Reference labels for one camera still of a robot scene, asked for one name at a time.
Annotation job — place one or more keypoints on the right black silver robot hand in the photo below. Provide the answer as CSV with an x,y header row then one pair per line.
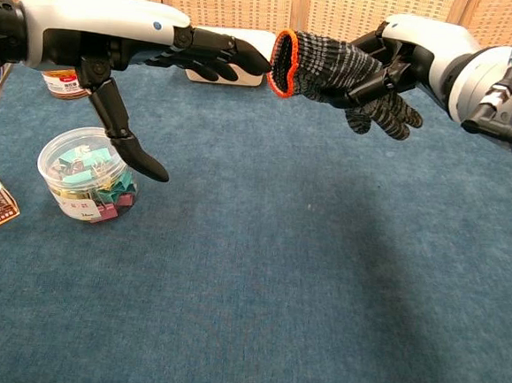
x,y
432,41

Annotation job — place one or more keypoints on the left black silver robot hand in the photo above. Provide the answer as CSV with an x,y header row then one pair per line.
x,y
96,19

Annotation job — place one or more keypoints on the grey knit glove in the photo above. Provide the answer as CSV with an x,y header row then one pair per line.
x,y
328,68

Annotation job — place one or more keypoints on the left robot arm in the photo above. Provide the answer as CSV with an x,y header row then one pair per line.
x,y
2,34

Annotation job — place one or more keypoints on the brown jar with red label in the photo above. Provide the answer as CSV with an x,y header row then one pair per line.
x,y
62,84

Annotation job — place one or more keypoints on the woven bamboo folding screen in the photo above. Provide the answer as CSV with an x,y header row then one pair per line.
x,y
253,2

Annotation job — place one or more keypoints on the beige lidded lunch box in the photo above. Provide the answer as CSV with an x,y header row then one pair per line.
x,y
254,40

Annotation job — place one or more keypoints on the clear jar of binder clips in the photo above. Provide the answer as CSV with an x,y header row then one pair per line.
x,y
83,187

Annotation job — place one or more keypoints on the blue table cloth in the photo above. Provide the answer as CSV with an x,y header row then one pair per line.
x,y
254,267

